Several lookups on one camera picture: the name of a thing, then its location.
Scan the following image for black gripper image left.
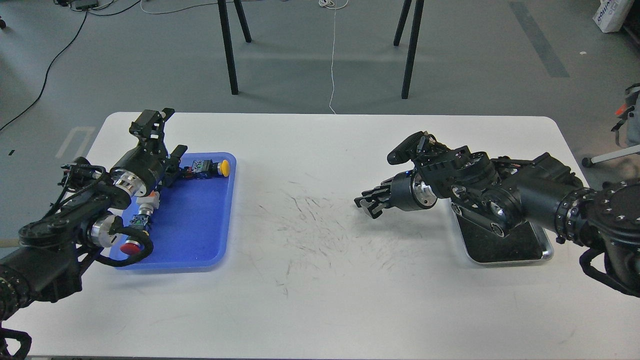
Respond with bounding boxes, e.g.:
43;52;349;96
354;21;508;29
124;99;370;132
110;107;188;197

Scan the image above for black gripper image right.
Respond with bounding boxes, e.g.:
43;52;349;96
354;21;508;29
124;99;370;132
354;171;438;219

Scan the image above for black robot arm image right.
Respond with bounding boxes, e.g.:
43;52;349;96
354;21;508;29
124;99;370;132
354;131;640;297

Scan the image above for blue plastic tray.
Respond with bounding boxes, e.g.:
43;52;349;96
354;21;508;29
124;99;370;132
122;152;237;272

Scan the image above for silver metal tray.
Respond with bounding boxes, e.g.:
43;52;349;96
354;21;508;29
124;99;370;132
450;200;554;266

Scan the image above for orange white connector block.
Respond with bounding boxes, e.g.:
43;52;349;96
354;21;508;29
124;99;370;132
135;190;160;216

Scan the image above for black table legs left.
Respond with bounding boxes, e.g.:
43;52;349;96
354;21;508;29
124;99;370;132
217;0;253;95

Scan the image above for black table legs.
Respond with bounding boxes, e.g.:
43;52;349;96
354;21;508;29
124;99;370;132
217;0;253;95
393;0;425;100

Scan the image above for black table legs right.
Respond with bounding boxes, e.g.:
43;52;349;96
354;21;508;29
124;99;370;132
393;0;425;100

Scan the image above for yellow push button switch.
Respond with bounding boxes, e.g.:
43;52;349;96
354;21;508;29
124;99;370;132
182;159;231;179

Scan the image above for red push button switch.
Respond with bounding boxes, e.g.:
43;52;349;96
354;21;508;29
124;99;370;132
119;214;151;256

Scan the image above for black cable on floor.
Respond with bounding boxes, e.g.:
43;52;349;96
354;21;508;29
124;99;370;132
0;0;146;134

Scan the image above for white cord on floor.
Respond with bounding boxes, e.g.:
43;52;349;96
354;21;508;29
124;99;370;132
318;0;350;115

